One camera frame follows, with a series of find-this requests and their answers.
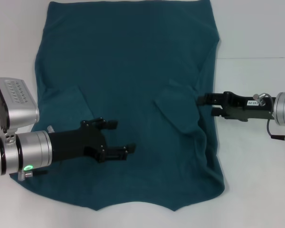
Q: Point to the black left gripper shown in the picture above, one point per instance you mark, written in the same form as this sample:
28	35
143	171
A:
73	145

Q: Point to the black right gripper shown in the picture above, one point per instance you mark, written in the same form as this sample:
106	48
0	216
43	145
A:
237	110

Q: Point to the teal blue shirt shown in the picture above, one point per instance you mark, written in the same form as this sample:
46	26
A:
133	71

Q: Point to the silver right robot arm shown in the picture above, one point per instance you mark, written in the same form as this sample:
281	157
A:
283	111

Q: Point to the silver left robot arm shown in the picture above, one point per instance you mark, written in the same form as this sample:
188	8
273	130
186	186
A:
33	152

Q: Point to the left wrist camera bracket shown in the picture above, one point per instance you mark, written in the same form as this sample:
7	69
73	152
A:
9	140

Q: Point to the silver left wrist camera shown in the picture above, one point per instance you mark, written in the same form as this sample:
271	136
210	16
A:
19	95

